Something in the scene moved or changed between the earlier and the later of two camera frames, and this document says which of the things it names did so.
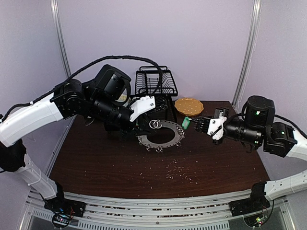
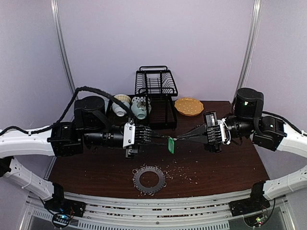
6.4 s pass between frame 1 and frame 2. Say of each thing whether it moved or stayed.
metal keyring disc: moved
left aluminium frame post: stayed
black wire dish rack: stayed
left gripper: moved
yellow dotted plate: stayed
